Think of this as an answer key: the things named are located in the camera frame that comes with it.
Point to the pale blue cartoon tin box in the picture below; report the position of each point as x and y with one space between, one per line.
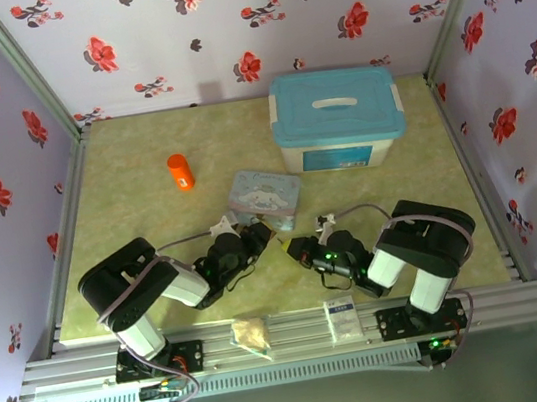
265 194

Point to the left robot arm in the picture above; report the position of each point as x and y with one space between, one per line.
128 277

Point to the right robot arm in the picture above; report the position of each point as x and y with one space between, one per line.
430 232

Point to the white paper packet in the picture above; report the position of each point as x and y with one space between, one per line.
343 320

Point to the clear bag of beige items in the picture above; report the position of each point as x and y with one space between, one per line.
251 337

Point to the orange cylindrical container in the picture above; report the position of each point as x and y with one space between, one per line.
181 172

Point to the blue-lidded plastic storage box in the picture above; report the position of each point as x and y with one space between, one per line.
336 110

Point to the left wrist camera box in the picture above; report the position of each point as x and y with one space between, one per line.
222 226

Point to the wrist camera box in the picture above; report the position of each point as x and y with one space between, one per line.
325 224
222 226

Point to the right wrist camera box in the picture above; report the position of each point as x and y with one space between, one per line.
325 224

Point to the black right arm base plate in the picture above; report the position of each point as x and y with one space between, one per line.
393 324

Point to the aluminium front mounting rail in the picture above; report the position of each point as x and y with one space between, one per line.
295 346

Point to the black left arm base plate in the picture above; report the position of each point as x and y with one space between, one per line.
190 356

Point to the aluminium table side rail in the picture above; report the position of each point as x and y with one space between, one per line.
68 231
480 179

